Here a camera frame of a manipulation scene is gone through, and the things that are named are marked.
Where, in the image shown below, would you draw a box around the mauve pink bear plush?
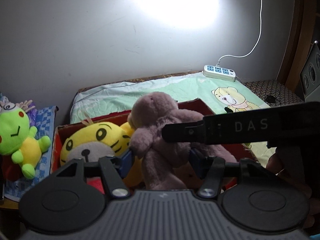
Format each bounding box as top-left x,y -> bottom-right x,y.
127,92 -> 236,190

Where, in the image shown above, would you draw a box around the yellow tiger plush toy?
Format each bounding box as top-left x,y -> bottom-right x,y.
60,121 -> 143,196

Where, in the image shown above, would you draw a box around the person's right hand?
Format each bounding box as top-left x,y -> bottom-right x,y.
266,152 -> 285,174

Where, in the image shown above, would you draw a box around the dark patterned mattress cover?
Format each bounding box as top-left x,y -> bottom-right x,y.
244,80 -> 303,107

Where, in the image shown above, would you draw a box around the red cardboard box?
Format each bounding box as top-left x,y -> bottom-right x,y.
50,99 -> 257,189

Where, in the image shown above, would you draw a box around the grey speaker box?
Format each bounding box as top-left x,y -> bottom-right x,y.
300,41 -> 320,102

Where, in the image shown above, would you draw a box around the green cartoon bear bedsheet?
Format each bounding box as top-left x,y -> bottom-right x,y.
69,71 -> 277,168

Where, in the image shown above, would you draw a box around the white power strip blue sockets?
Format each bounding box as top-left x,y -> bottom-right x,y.
203,65 -> 236,82

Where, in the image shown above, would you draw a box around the wooden shelf cabinet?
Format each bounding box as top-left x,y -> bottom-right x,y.
277,0 -> 319,98

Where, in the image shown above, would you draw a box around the green frog plush toy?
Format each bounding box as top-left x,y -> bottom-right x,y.
1,102 -> 39,178

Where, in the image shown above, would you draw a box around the blue checkered towel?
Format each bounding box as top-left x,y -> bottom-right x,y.
4,106 -> 57,202

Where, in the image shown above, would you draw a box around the black cable with adapter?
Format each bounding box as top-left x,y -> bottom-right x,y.
265,92 -> 282,104

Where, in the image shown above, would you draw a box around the white power strip cable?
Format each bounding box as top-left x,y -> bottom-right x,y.
217,0 -> 264,67

